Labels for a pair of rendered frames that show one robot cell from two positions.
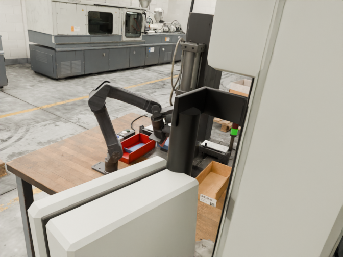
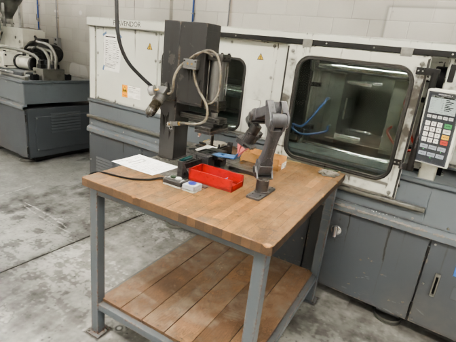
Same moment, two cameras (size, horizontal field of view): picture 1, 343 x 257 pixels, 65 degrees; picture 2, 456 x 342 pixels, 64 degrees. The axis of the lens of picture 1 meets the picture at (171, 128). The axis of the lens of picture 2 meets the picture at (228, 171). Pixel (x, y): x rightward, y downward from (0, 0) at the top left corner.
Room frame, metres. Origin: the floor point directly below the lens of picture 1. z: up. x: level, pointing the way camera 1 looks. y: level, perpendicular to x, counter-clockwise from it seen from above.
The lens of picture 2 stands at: (1.24, 1.91, 1.54)
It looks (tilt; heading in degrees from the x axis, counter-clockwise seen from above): 18 degrees down; 271
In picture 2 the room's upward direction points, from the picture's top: 6 degrees clockwise
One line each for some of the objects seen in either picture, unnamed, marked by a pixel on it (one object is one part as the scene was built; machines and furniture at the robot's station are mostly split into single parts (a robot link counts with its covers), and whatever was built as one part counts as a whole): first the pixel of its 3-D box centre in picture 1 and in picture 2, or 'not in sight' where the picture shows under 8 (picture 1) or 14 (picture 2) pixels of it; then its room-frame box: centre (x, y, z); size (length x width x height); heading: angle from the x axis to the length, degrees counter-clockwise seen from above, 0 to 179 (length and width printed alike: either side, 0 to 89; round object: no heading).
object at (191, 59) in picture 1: (188, 72); (216, 82); (1.38, -0.05, 1.37); 0.11 x 0.09 x 0.30; 63
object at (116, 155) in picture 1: (113, 153); (262, 172); (1.10, 0.26, 1.00); 0.09 x 0.06 x 0.06; 16
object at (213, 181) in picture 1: (213, 182); (263, 159); (1.06, -0.23, 0.93); 0.25 x 0.13 x 0.08; 153
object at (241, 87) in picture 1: (247, 97); not in sight; (4.70, -1.29, 0.40); 0.67 x 0.60 x 0.50; 145
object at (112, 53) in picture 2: not in sight; (111, 51); (2.40, -1.39, 1.41); 0.25 x 0.01 x 0.33; 149
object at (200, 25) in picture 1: (202, 56); (198, 65); (1.49, -0.12, 1.44); 0.17 x 0.13 x 0.42; 153
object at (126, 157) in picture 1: (134, 147); (216, 177); (1.32, 0.19, 0.93); 0.25 x 0.12 x 0.06; 153
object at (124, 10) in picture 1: (134, 25); not in sight; (7.67, 1.31, 1.21); 0.86 x 0.10 x 0.79; 149
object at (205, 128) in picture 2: not in sight; (202, 107); (1.44, -0.08, 1.22); 0.26 x 0.18 x 0.30; 153
